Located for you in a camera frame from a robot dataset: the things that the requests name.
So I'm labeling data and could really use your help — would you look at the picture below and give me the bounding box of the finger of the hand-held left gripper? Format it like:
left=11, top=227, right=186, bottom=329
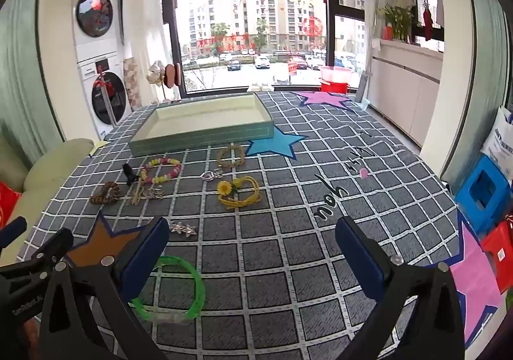
left=0, top=227, right=75, bottom=280
left=0, top=217, right=28, bottom=244

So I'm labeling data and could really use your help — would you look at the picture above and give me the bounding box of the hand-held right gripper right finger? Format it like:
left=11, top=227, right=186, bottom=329
left=334, top=217, right=477, bottom=360

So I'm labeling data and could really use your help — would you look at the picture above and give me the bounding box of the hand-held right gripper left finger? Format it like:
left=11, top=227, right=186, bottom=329
left=38, top=217, right=171, bottom=360

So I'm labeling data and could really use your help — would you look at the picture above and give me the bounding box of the silver star hair clip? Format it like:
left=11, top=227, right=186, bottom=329
left=167, top=221, right=198, bottom=237

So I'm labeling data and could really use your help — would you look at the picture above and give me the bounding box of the green plastic bangle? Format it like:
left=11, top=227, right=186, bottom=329
left=129, top=255, right=206, bottom=324

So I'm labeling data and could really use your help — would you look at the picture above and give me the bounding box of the brown wooden bead bracelet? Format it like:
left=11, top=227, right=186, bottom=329
left=89, top=181, right=121, bottom=205

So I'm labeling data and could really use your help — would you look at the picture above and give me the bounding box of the black claw hair clip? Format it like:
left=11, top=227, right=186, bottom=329
left=121, top=163, right=139, bottom=186

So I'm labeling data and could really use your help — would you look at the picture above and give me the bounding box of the colourful bead bracelet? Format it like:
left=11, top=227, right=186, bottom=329
left=140, top=157, right=183, bottom=185

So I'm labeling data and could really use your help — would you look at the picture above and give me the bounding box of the yellow sunflower hair tie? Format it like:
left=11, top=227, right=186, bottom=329
left=216, top=176, right=263, bottom=210

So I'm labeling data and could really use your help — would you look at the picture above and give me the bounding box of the white shallow tray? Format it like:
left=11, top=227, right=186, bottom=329
left=129, top=92, right=276, bottom=157

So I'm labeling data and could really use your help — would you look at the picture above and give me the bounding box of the red cushion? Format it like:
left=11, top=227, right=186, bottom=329
left=0, top=181, right=22, bottom=228

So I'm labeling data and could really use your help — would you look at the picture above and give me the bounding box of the cream sofa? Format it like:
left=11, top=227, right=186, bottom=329
left=0, top=131, right=95, bottom=224

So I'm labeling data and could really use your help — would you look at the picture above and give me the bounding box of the grey checked star tablecloth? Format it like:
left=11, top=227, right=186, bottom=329
left=16, top=89, right=506, bottom=360

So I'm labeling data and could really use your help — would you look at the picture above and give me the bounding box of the blue plastic stool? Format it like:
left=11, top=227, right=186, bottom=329
left=455, top=155, right=513, bottom=234

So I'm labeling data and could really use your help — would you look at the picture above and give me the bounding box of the red plastic stool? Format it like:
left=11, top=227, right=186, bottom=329
left=481, top=220, right=513, bottom=294

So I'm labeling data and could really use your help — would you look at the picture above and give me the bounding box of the white washing machine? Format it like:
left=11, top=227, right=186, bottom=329
left=76, top=57, right=133, bottom=132

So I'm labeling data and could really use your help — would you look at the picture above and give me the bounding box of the grey mesh board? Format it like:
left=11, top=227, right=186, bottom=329
left=357, top=71, right=375, bottom=102

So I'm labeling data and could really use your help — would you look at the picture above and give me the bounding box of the red bucket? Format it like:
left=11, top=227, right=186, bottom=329
left=320, top=80, right=349, bottom=94

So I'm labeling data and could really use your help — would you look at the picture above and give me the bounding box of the brown slipper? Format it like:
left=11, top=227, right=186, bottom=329
left=164, top=63, right=181, bottom=87

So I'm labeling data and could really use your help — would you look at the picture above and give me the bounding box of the white printed bag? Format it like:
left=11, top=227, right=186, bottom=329
left=480, top=105, right=513, bottom=180

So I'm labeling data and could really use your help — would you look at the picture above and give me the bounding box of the white cabinet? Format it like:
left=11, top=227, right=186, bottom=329
left=371, top=37, right=445, bottom=148

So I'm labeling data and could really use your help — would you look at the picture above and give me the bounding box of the pink basin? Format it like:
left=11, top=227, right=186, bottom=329
left=319, top=66, right=353, bottom=83

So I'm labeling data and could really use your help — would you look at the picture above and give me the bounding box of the white curtain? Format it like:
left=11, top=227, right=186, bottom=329
left=126, top=0, right=179, bottom=100

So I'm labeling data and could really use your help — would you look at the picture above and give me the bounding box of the white dryer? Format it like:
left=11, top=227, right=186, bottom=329
left=73, top=0, right=125, bottom=60

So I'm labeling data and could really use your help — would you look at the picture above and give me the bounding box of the black framed window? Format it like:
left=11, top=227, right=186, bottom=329
left=160, top=0, right=377, bottom=98

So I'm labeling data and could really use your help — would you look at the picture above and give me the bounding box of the green potted plant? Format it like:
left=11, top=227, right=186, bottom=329
left=377, top=3, right=413, bottom=42

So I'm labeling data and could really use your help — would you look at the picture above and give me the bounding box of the red hanging ornament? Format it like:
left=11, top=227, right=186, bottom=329
left=423, top=0, right=435, bottom=40

